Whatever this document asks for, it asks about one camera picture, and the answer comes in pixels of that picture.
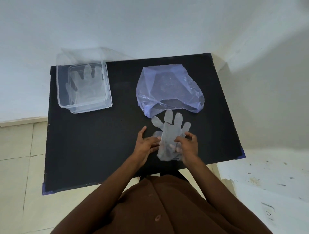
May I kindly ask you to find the person's right hand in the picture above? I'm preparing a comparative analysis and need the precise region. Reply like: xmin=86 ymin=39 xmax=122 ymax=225
xmin=169 ymin=132 xmax=199 ymax=167

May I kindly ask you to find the person's left hand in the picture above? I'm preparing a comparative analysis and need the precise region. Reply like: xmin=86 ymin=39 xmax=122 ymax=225
xmin=132 ymin=126 xmax=161 ymax=170

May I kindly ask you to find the clear plastic glove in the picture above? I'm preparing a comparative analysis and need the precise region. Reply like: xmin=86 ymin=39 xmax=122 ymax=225
xmin=151 ymin=110 xmax=192 ymax=161
xmin=65 ymin=64 xmax=105 ymax=104

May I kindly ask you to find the person's right forearm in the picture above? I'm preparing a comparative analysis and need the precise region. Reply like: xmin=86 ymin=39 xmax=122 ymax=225
xmin=182 ymin=157 xmax=244 ymax=225

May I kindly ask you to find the person's left forearm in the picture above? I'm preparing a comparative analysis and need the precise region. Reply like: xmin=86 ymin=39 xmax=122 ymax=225
xmin=80 ymin=158 xmax=145 ymax=217

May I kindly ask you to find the translucent blue plastic bag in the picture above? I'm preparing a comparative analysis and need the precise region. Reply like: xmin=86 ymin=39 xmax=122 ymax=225
xmin=136 ymin=64 xmax=205 ymax=118

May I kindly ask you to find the clear plastic container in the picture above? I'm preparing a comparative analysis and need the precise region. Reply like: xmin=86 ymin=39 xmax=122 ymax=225
xmin=56 ymin=48 xmax=113 ymax=114

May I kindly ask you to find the brown garment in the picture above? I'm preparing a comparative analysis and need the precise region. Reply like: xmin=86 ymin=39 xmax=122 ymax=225
xmin=49 ymin=174 xmax=274 ymax=234

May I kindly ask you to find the white wall socket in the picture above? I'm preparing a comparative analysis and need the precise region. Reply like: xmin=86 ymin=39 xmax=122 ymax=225
xmin=261 ymin=202 xmax=276 ymax=221

